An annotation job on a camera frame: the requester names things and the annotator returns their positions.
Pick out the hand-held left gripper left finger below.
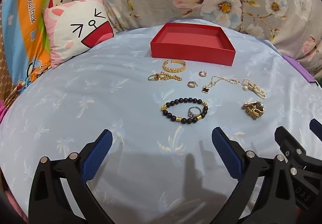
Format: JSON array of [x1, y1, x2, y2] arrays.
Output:
[[29, 129, 119, 224]]

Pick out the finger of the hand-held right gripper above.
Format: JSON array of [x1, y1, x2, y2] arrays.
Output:
[[274, 126, 306, 162], [309, 119, 322, 139]]

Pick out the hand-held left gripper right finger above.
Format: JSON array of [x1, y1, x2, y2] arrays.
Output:
[[212, 127, 296, 224]]

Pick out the gold wristwatch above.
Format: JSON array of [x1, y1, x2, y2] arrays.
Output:
[[242, 101, 265, 121]]

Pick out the silver gemstone ring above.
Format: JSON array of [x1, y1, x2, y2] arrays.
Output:
[[187, 106, 202, 118]]

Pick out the black and gold bead bracelet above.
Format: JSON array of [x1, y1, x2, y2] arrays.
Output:
[[161, 97, 209, 122]]

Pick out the gold bead chain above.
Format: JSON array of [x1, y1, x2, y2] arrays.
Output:
[[155, 72, 182, 83]]

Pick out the gold cuff bracelet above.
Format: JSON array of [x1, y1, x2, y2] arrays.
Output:
[[162, 59, 187, 73]]

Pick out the red cardboard box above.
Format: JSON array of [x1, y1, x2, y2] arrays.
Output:
[[150, 23, 236, 66]]

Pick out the light blue palm print sheet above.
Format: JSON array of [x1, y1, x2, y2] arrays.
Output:
[[0, 25, 322, 224]]

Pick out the purple flat object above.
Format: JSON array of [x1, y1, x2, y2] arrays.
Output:
[[282, 55, 319, 84]]

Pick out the white cat face pillow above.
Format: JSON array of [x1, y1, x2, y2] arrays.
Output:
[[42, 0, 116, 70]]

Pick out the colourful cartoon printed blanket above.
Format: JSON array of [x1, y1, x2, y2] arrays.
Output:
[[0, 0, 66, 104]]

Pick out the white pearl bracelet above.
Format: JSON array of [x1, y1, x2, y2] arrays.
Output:
[[242, 78, 267, 99]]

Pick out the black clover pendant necklace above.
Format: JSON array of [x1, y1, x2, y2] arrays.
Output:
[[201, 75, 240, 94]]

